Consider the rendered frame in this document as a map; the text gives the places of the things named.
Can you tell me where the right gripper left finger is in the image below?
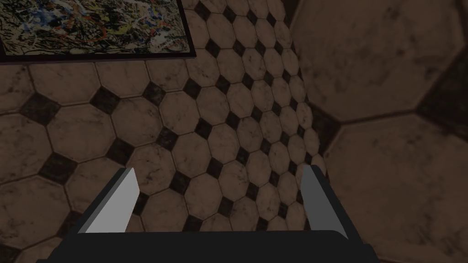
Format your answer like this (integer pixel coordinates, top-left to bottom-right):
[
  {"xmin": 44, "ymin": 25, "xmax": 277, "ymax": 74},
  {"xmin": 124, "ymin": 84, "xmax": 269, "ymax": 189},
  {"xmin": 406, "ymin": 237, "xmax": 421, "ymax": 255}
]
[{"xmin": 75, "ymin": 167, "xmax": 140, "ymax": 234}]

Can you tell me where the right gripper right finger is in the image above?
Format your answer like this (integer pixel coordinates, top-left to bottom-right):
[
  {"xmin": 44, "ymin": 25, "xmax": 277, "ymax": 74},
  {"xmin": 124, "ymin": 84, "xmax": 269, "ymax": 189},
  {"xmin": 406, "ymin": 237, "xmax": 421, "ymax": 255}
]
[{"xmin": 300, "ymin": 164, "xmax": 350, "ymax": 240}]

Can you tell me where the black framed splatter painting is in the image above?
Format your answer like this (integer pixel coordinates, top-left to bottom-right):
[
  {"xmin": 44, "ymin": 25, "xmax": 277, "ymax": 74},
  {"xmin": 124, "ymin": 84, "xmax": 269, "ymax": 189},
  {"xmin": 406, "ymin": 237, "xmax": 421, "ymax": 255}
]
[{"xmin": 0, "ymin": 0, "xmax": 197, "ymax": 65}]

